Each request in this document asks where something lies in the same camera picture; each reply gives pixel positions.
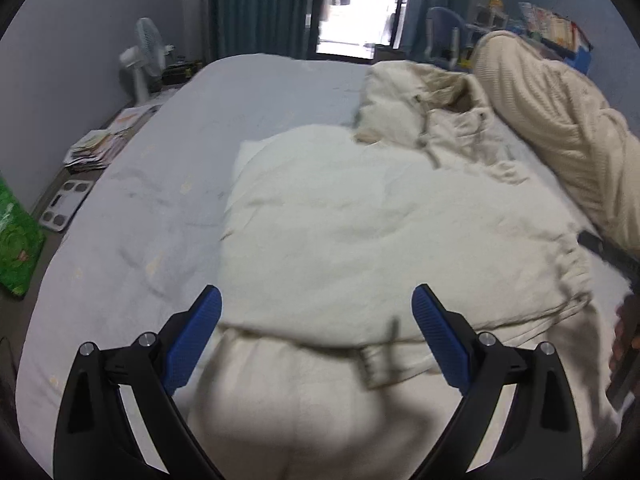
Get paper sheets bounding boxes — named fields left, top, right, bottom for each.
left=106, top=104, right=163, bottom=134

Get black box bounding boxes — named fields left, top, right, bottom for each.
left=161, top=57, right=206, bottom=87

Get stack of magazines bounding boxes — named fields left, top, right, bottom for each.
left=63, top=129, right=132, bottom=171

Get white bathroom scale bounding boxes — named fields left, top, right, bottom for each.
left=38, top=178, right=94, bottom=234

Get cream large garment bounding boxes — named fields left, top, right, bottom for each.
left=189, top=124, right=632, bottom=480

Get green bag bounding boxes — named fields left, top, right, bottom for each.
left=0, top=174, right=47, bottom=302

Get blue chair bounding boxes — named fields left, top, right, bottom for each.
left=424, top=6, right=472, bottom=69

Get white standing fan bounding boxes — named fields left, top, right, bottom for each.
left=118, top=17, right=169, bottom=107

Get row of books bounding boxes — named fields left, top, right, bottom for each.
left=516, top=1, right=595, bottom=75

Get person's right hand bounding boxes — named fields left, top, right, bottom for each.
left=608, top=294, right=640, bottom=377

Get glass balcony door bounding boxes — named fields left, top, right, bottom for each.
left=314, top=0, right=417, bottom=59

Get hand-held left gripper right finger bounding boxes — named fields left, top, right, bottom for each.
left=411, top=283, right=587, bottom=480

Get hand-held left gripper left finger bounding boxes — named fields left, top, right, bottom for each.
left=52, top=284, right=224, bottom=480

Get bed with pale blue sheet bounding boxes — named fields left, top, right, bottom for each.
left=15, top=53, right=633, bottom=480

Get cream hooded garment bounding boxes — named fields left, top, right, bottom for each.
left=351, top=59, right=532, bottom=186

